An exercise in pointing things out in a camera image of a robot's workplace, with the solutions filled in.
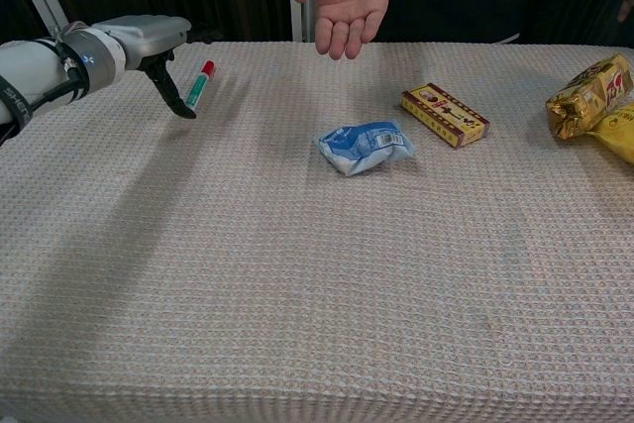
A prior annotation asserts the gold foil snack bag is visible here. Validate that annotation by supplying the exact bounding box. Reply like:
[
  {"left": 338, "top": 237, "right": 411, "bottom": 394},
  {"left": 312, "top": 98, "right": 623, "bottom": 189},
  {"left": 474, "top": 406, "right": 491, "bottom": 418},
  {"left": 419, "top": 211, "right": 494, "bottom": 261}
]
[{"left": 545, "top": 53, "right": 634, "bottom": 141}]

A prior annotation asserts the blue crumpled snack packet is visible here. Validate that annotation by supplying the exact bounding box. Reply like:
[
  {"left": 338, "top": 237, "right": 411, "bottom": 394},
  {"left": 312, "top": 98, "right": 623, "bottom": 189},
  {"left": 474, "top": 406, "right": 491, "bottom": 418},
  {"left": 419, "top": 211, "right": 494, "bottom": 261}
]
[{"left": 316, "top": 119, "right": 417, "bottom": 177}]

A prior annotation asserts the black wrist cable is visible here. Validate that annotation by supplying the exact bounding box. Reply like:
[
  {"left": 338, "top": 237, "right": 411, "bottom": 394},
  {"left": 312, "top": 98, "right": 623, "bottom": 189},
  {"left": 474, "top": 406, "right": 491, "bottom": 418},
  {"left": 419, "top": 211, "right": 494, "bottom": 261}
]
[{"left": 29, "top": 39, "right": 93, "bottom": 112}]

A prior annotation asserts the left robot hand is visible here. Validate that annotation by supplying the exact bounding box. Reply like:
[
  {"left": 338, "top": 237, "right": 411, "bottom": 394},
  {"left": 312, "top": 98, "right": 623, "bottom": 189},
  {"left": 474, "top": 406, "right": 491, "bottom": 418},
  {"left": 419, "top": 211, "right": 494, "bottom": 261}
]
[{"left": 93, "top": 15, "right": 198, "bottom": 121}]

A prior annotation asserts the red-capped green marker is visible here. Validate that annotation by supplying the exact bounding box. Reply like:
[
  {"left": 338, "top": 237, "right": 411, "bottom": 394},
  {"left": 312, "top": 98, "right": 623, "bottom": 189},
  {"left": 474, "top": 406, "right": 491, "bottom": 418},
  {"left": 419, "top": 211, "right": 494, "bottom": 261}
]
[{"left": 183, "top": 59, "right": 217, "bottom": 110}]

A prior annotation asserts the yellow candy bag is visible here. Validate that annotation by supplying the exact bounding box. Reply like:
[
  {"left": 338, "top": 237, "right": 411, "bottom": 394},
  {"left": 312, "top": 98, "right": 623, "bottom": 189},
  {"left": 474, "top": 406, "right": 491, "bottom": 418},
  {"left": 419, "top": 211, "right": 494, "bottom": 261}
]
[{"left": 591, "top": 100, "right": 634, "bottom": 165}]

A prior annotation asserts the beige woven tablecloth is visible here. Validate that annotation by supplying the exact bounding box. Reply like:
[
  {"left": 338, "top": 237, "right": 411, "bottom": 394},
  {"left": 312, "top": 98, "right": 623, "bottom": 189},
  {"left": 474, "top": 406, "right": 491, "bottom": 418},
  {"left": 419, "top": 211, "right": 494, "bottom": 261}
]
[{"left": 0, "top": 40, "right": 634, "bottom": 423}]

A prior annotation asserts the yellow and red box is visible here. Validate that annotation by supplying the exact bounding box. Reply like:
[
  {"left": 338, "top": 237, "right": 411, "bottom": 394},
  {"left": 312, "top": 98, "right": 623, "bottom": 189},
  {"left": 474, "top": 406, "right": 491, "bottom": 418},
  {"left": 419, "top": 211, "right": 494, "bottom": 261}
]
[{"left": 399, "top": 82, "right": 491, "bottom": 149}]

